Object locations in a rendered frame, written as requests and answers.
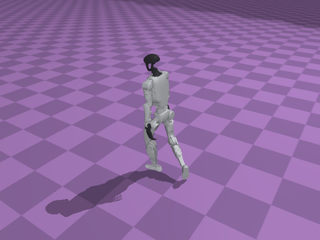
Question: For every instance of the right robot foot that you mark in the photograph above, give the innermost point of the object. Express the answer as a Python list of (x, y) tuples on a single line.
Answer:
[(185, 172)]

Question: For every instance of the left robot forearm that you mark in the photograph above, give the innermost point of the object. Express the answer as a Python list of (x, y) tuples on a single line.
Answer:
[(147, 115)]

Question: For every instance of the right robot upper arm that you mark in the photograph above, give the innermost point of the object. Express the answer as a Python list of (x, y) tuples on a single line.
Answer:
[(167, 76)]

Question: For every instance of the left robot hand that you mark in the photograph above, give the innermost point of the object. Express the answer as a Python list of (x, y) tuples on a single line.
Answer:
[(148, 131)]

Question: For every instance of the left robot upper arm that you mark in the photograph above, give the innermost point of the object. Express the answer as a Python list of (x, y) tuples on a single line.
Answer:
[(147, 89)]

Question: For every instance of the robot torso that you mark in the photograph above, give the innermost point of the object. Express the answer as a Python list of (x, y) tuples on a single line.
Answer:
[(160, 96)]

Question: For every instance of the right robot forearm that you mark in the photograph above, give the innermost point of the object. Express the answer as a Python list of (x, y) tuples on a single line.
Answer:
[(166, 105)]

